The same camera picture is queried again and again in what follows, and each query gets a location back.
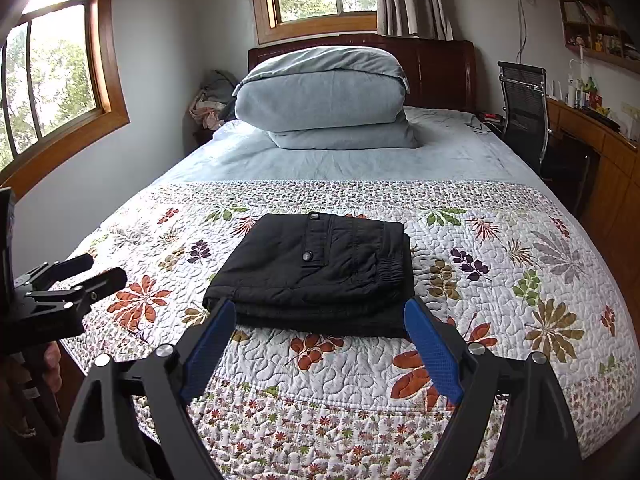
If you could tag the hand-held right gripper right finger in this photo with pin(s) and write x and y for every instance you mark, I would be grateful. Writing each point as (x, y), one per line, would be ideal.
(432, 350)

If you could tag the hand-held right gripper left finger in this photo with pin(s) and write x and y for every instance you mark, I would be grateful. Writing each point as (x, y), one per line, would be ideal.
(210, 350)

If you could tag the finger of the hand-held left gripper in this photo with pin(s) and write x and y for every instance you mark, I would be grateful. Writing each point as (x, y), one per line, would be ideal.
(75, 263)
(105, 280)

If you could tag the black pants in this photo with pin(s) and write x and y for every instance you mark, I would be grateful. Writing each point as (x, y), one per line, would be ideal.
(300, 270)

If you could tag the person's left hand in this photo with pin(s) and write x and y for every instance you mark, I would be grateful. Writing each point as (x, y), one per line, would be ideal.
(51, 365)

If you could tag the floral quilted bedspread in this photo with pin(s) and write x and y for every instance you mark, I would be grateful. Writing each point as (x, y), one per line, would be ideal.
(325, 410)

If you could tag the large wooden framed window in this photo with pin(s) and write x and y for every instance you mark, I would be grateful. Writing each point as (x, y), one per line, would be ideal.
(55, 70)

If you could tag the light blue bed sheet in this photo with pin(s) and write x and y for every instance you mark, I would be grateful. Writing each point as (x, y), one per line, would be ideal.
(350, 162)

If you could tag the pile of clothes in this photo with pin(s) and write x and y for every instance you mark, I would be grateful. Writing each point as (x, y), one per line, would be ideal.
(212, 97)

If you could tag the light blue pillow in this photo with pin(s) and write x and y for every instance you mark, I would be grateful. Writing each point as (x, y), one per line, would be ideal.
(345, 139)

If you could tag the wooden desk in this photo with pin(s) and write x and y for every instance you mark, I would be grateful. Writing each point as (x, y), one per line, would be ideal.
(610, 170)

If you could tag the black office chair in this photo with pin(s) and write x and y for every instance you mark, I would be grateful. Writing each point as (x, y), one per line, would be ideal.
(522, 100)

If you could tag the dark wooden headboard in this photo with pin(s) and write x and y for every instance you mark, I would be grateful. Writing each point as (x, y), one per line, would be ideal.
(440, 70)

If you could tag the light blue folded duvet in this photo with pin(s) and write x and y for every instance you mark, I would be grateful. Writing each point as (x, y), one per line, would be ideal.
(320, 85)

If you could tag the black keyboard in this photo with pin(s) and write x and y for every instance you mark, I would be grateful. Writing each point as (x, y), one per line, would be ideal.
(606, 120)

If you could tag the white bottle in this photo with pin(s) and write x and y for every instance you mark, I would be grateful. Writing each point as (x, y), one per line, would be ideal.
(572, 96)

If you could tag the wooden wall shelf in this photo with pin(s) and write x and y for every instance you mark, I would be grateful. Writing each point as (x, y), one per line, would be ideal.
(595, 25)

